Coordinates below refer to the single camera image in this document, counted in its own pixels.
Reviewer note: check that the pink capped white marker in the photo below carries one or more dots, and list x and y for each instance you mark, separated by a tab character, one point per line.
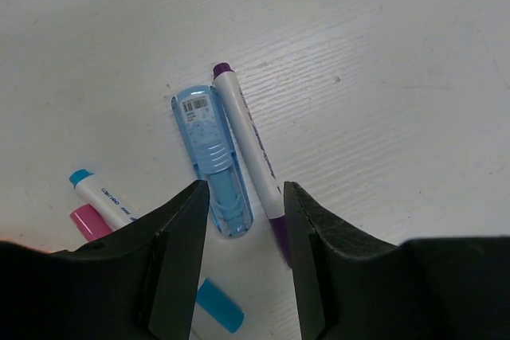
90	223

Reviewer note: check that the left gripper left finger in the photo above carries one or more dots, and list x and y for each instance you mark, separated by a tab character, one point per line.
139	282

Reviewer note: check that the purple capped white marker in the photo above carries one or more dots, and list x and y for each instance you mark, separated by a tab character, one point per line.
253	152

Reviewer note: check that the blue capped white marker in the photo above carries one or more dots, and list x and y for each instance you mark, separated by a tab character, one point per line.
117	213

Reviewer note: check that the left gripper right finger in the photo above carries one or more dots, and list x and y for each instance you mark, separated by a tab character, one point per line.
352	285

